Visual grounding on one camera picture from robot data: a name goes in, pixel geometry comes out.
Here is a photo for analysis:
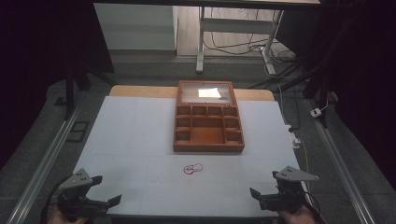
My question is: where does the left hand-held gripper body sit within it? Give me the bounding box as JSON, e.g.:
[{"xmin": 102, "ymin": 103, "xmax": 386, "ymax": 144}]
[{"xmin": 56, "ymin": 168, "xmax": 110, "ymax": 222}]

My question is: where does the aluminium rail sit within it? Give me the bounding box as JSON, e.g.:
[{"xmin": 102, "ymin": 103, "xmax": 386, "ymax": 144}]
[
  {"xmin": 305, "ymin": 98, "xmax": 378, "ymax": 224},
  {"xmin": 6, "ymin": 101, "xmax": 82, "ymax": 224}
]

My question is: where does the person's right hand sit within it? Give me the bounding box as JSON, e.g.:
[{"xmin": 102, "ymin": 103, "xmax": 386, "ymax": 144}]
[{"xmin": 277, "ymin": 204, "xmax": 318, "ymax": 224}]

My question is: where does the dark curtain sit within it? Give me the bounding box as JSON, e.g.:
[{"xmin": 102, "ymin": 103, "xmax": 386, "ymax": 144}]
[
  {"xmin": 275, "ymin": 0, "xmax": 396, "ymax": 189},
  {"xmin": 0, "ymin": 0, "xmax": 116, "ymax": 171}
]

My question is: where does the wooden table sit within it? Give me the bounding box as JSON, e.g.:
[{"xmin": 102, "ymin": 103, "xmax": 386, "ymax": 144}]
[{"xmin": 108, "ymin": 85, "xmax": 276, "ymax": 103}]

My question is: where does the white-legged desk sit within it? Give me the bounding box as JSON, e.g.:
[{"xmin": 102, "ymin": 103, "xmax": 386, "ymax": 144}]
[{"xmin": 92, "ymin": 0, "xmax": 321, "ymax": 76}]

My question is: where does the black floor cable bundle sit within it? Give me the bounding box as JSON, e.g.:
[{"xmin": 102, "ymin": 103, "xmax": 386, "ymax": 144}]
[{"xmin": 204, "ymin": 7, "xmax": 298, "ymax": 64}]

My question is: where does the black tripod stand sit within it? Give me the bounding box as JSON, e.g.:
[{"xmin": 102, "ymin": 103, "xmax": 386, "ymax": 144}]
[
  {"xmin": 248, "ymin": 59, "xmax": 335, "ymax": 129},
  {"xmin": 63, "ymin": 50, "xmax": 119, "ymax": 121}
]

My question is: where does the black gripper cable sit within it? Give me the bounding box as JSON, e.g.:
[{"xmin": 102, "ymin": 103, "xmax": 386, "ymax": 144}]
[
  {"xmin": 301, "ymin": 189, "xmax": 328, "ymax": 224},
  {"xmin": 40, "ymin": 175, "xmax": 74, "ymax": 224}
]

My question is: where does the white cabinet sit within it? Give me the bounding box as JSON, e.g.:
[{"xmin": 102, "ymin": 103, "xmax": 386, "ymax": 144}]
[{"xmin": 93, "ymin": 3, "xmax": 178, "ymax": 51}]

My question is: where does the person's left hand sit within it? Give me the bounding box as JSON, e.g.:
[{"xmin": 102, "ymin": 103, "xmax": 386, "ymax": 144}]
[{"xmin": 47, "ymin": 208, "xmax": 90, "ymax": 224}]

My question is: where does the white power strip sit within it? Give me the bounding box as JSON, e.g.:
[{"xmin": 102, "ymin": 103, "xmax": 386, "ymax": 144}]
[{"xmin": 285, "ymin": 124, "xmax": 302, "ymax": 149}]

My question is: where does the white table mat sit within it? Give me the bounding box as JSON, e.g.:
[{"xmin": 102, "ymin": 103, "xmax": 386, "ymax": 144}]
[{"xmin": 72, "ymin": 95, "xmax": 302, "ymax": 217}]

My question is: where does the black rectangular floor frame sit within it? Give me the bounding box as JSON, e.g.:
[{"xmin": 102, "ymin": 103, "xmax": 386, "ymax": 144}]
[{"xmin": 65, "ymin": 120, "xmax": 91, "ymax": 144}]

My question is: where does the wooden compartment box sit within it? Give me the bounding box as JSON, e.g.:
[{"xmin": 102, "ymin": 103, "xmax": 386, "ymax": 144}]
[{"xmin": 173, "ymin": 79, "xmax": 246, "ymax": 153}]

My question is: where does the white power cable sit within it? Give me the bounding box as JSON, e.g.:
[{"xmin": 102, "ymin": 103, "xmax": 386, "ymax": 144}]
[{"xmin": 277, "ymin": 83, "xmax": 311, "ymax": 189}]

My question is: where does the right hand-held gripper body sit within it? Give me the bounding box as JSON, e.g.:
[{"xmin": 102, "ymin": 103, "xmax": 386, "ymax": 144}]
[{"xmin": 259, "ymin": 165, "xmax": 320, "ymax": 216}]

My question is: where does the red string bracelet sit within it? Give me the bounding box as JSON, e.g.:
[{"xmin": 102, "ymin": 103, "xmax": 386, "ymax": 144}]
[{"xmin": 183, "ymin": 162, "xmax": 205, "ymax": 175}]

